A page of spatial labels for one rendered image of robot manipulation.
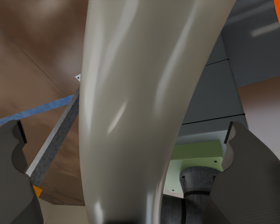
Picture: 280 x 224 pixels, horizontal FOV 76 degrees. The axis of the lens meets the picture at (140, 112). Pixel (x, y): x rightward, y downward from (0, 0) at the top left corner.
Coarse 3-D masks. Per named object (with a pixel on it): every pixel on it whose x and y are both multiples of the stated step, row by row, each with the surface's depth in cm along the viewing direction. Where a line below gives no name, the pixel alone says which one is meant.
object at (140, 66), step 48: (96, 0) 3; (144, 0) 3; (192, 0) 3; (96, 48) 4; (144, 48) 3; (192, 48) 3; (96, 96) 4; (144, 96) 4; (96, 144) 4; (144, 144) 4; (96, 192) 5; (144, 192) 5
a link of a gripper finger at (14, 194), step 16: (0, 128) 10; (16, 128) 10; (0, 144) 8; (16, 144) 8; (0, 160) 8; (16, 160) 8; (0, 176) 7; (16, 176) 7; (0, 192) 6; (16, 192) 6; (32, 192) 6; (0, 208) 6; (16, 208) 6; (32, 208) 6
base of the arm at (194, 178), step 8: (192, 168) 70; (200, 168) 69; (208, 168) 68; (184, 176) 74; (192, 176) 69; (200, 176) 67; (208, 176) 67; (184, 184) 71; (192, 184) 68; (200, 184) 66; (208, 184) 65; (184, 192) 70; (192, 192) 66; (200, 192) 64; (208, 192) 64
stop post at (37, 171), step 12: (72, 108) 140; (60, 120) 133; (72, 120) 138; (60, 132) 126; (48, 144) 117; (60, 144) 124; (36, 156) 115; (48, 156) 115; (36, 168) 107; (36, 180) 105; (36, 192) 102
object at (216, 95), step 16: (224, 48) 95; (208, 64) 92; (224, 64) 86; (208, 80) 84; (224, 80) 79; (192, 96) 82; (208, 96) 77; (224, 96) 73; (192, 112) 75; (208, 112) 71; (224, 112) 68; (240, 112) 65; (192, 128) 70; (208, 128) 66; (224, 128) 63; (176, 144) 74; (224, 144) 69
